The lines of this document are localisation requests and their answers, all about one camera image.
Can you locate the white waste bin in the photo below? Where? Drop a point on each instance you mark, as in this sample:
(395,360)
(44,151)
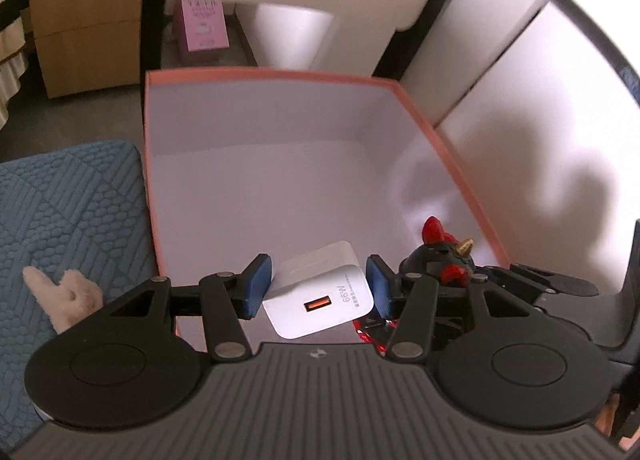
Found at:
(292,37)

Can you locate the striped ruffled bedsheet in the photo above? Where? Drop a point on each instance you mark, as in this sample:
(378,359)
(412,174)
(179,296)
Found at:
(11,25)

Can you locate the blue quilted cover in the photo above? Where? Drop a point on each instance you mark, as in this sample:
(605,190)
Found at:
(65,210)

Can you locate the white plush toy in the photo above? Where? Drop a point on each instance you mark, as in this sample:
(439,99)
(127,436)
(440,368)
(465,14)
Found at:
(67,297)

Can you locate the wooden drawer cabinet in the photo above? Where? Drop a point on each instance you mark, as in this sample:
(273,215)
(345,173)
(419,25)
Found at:
(85,10)

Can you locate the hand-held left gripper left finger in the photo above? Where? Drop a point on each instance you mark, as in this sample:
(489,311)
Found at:
(259,285)

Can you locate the pink carton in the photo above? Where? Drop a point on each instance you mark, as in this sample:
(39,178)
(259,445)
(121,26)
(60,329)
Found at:
(202,25)

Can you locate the black red horned toy figure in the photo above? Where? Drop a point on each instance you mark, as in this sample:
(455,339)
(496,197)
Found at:
(440,257)

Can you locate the pink cardboard box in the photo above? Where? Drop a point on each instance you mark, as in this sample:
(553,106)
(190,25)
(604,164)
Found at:
(250,190)

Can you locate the white usb charger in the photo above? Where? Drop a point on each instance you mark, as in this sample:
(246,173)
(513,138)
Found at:
(320,290)

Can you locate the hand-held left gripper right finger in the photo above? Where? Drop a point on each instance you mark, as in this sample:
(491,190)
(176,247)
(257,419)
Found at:
(378,290)

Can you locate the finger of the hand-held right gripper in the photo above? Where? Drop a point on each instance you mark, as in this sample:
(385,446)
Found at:
(550,279)

